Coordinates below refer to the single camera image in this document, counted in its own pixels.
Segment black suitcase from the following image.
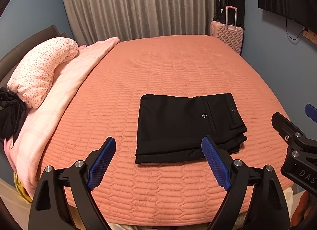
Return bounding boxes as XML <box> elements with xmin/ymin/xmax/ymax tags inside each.
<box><xmin>213</xmin><ymin>0</ymin><xmax>245</xmax><ymax>29</ymax></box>

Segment person's right hand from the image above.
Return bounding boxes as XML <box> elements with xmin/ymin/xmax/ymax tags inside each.
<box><xmin>290</xmin><ymin>191</ymin><xmax>312</xmax><ymax>227</ymax></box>

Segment black pants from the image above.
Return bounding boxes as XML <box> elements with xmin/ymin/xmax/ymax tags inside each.
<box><xmin>135</xmin><ymin>94</ymin><xmax>247</xmax><ymax>164</ymax></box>

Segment salmon quilted bedspread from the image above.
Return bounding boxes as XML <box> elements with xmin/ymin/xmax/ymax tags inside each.
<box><xmin>38</xmin><ymin>35</ymin><xmax>287</xmax><ymax>226</ymax></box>

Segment black crumpled garment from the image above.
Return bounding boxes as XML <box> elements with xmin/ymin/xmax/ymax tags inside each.
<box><xmin>1</xmin><ymin>87</ymin><xmax>28</xmax><ymax>142</ymax></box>

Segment light pink folded blanket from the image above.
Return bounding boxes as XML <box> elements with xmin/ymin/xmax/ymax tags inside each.
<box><xmin>1</xmin><ymin>37</ymin><xmax>120</xmax><ymax>197</ymax></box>

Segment grey pleated curtain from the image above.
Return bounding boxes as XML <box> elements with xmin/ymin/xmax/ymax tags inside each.
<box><xmin>63</xmin><ymin>0</ymin><xmax>215</xmax><ymax>45</ymax></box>

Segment yellow object beside bed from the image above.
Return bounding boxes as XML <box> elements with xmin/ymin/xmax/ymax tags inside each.
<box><xmin>13</xmin><ymin>172</ymin><xmax>32</xmax><ymax>204</ymax></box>

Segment wooden wall socket plate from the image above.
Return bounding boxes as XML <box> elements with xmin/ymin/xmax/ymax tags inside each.
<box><xmin>303</xmin><ymin>30</ymin><xmax>317</xmax><ymax>45</ymax></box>

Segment pink hard-shell suitcase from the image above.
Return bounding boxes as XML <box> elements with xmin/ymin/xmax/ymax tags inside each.
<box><xmin>210</xmin><ymin>6</ymin><xmax>244</xmax><ymax>54</ymax></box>

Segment dark grey bed headboard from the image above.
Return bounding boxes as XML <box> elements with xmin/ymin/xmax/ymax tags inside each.
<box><xmin>0</xmin><ymin>25</ymin><xmax>67</xmax><ymax>87</ymax></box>

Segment pink dotted pillow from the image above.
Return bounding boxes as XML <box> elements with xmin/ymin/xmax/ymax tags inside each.
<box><xmin>7</xmin><ymin>37</ymin><xmax>78</xmax><ymax>108</ymax></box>

